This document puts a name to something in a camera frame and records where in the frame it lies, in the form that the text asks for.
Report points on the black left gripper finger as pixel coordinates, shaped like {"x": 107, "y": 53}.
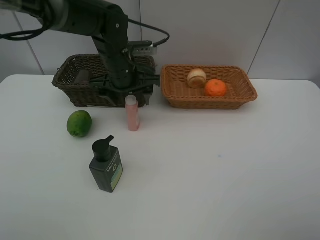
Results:
{"x": 146, "y": 94}
{"x": 114, "y": 97}

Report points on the pink bottle white cap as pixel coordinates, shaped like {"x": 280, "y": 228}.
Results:
{"x": 132, "y": 110}

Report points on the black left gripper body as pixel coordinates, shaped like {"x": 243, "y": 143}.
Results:
{"x": 124, "y": 74}

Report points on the light brown wicker basket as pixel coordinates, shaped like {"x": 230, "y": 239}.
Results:
{"x": 174, "y": 87}

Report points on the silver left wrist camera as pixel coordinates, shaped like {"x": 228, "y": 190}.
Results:
{"x": 142, "y": 48}

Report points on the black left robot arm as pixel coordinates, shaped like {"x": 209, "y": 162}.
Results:
{"x": 93, "y": 18}

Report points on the orange tangerine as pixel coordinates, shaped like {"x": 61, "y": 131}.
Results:
{"x": 215, "y": 88}

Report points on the dark brown wicker basket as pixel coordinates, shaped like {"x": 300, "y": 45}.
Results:
{"x": 83, "y": 95}

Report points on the dark green pump bottle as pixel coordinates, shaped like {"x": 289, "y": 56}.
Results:
{"x": 106, "y": 166}

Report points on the translucent purple plastic cup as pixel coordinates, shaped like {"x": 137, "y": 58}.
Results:
{"x": 83, "y": 77}

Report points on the green lime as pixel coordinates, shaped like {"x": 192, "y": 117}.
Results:
{"x": 79, "y": 124}

